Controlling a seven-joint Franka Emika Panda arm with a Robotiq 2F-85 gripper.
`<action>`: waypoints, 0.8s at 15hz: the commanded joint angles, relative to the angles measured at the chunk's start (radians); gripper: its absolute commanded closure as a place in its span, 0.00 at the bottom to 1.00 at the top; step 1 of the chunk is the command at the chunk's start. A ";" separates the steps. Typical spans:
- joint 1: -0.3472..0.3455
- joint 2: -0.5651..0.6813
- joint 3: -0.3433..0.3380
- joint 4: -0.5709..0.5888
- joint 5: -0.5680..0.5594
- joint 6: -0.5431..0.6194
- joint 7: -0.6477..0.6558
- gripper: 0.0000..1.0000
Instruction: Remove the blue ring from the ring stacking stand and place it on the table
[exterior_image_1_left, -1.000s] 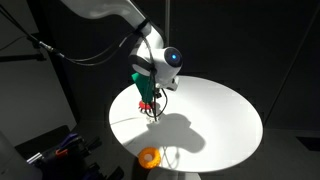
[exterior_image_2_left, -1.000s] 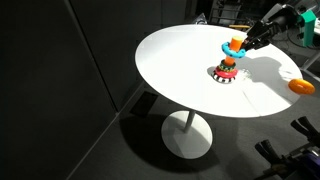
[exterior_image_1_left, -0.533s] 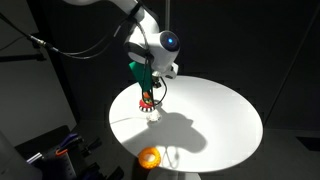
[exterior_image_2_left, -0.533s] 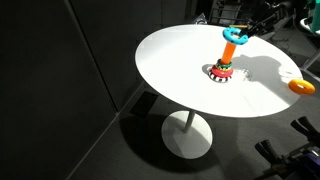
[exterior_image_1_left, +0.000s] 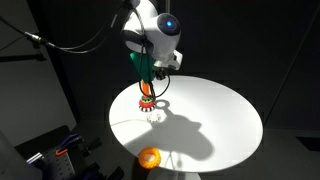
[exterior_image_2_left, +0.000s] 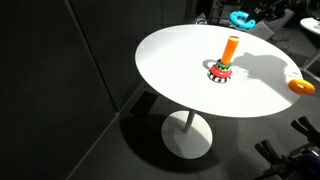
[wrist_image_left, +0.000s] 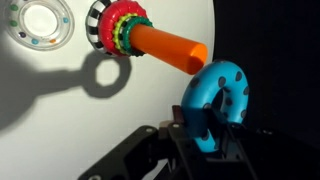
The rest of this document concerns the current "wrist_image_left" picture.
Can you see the orange peg striped-base stacking stand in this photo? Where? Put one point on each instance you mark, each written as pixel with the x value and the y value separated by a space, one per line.
pixel 166 46

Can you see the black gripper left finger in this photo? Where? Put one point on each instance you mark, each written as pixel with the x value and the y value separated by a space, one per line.
pixel 180 143

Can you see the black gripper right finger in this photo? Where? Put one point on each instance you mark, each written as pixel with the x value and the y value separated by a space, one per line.
pixel 233 146

